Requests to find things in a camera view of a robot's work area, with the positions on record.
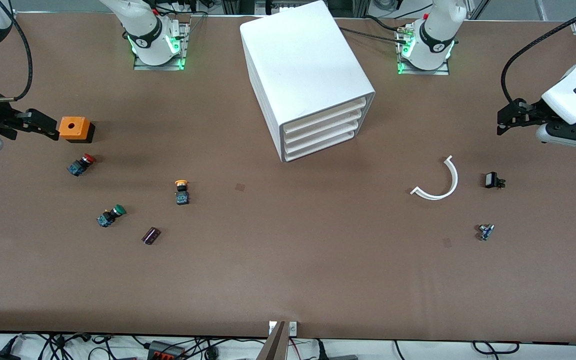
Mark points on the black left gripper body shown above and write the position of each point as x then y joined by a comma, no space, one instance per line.
532,113

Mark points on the yellow push button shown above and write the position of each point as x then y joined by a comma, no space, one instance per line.
182,195

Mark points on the white plastic drawer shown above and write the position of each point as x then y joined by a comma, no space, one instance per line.
328,125
328,143
328,134
328,117

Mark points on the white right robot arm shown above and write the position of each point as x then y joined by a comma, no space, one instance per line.
150,40

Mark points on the red push button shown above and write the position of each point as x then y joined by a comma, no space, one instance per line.
80,165

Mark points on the green push button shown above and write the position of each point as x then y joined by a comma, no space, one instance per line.
110,216

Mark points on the white drawer cabinet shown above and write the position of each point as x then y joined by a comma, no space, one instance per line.
298,60

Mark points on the orange box with hole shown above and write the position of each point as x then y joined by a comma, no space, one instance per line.
73,127

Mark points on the white curved plastic strip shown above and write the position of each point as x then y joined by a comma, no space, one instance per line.
454,180

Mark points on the small blue electronic component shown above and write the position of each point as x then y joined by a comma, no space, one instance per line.
485,232

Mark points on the dark purple capacitor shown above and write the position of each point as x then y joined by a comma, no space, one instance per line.
151,236

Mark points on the black orange power strip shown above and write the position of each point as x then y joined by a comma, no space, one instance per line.
165,352

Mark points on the small black switch component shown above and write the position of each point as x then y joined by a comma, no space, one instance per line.
491,180

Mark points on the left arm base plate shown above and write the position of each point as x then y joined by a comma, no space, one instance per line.
418,72

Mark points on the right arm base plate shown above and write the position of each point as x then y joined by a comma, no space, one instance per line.
140,66

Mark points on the small white bracket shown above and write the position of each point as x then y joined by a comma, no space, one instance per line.
271,327
293,328

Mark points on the wooden post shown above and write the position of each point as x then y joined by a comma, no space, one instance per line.
274,347

